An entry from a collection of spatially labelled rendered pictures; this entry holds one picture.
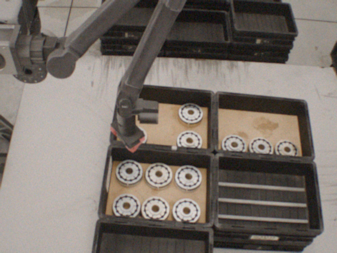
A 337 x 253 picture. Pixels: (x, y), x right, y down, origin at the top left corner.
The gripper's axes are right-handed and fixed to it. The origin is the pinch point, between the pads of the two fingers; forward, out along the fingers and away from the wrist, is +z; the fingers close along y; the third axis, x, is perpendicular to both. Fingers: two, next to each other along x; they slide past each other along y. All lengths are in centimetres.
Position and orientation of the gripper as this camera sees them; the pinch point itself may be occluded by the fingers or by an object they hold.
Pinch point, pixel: (128, 143)
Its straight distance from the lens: 146.5
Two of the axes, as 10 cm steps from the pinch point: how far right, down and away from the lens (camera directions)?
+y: -6.6, -6.4, 3.9
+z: -0.5, 5.6, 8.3
